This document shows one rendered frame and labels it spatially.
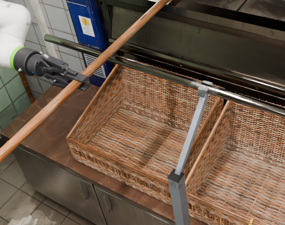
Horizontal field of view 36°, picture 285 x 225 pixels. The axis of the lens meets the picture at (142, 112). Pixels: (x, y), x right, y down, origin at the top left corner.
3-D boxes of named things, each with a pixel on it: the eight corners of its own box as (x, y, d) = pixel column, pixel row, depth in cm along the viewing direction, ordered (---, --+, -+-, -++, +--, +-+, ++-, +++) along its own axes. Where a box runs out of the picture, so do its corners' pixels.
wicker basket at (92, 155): (130, 96, 232) (121, 54, 213) (228, 131, 205) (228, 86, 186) (71, 160, 205) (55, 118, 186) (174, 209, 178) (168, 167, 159)
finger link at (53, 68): (50, 64, 153) (48, 61, 152) (73, 69, 147) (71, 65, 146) (42, 71, 151) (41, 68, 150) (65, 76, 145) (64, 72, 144)
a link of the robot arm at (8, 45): (3, 65, 170) (-19, 61, 160) (12, 34, 168) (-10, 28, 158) (29, 76, 163) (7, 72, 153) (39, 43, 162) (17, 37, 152)
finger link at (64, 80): (43, 72, 151) (44, 75, 152) (68, 86, 148) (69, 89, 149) (50, 66, 154) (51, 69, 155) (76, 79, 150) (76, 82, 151)
